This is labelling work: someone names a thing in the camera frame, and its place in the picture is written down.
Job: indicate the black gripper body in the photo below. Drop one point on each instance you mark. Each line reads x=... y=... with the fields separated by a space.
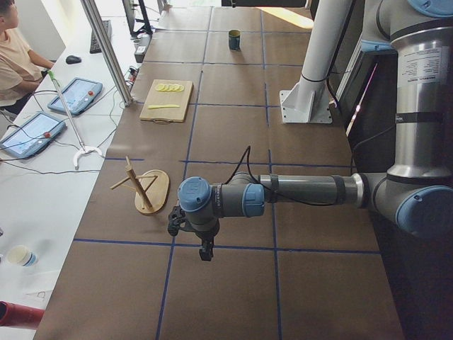
x=205 y=235

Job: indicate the red object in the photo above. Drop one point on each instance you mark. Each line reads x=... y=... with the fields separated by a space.
x=20 y=316

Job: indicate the near blue teach pendant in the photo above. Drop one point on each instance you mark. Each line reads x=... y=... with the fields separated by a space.
x=33 y=136

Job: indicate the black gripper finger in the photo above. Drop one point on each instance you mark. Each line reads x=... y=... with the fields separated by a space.
x=206 y=249

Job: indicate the aluminium frame post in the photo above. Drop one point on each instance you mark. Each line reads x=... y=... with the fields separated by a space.
x=95 y=20

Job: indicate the bamboo cutting board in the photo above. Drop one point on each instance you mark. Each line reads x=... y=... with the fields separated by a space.
x=167 y=115

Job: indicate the white pillar mount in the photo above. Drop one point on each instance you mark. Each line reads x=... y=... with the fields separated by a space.
x=307 y=101

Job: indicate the blue teach pendant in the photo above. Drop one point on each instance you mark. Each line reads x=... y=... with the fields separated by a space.
x=79 y=93
x=33 y=136

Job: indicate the black control cabinet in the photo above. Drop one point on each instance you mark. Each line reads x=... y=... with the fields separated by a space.
x=367 y=111

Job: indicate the white paper cup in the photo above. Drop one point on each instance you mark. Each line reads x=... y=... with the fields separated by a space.
x=21 y=255

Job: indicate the black computer mouse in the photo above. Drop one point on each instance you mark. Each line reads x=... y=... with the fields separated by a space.
x=72 y=59

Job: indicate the metal rod white fork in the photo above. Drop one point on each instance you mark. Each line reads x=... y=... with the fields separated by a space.
x=83 y=150

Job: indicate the dark blue mug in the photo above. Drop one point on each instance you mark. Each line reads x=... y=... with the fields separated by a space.
x=234 y=37

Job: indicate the black monitor stand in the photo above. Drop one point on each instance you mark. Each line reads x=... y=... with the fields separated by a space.
x=137 y=18

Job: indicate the far blue teach pendant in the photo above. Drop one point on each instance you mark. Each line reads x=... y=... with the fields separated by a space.
x=79 y=93

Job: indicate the wooden cup rack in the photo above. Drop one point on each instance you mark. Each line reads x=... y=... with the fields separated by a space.
x=151 y=188

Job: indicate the person in beige shirt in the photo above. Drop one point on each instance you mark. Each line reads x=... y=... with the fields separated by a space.
x=22 y=69

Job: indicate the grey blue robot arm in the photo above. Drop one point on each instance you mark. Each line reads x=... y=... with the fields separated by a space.
x=413 y=193

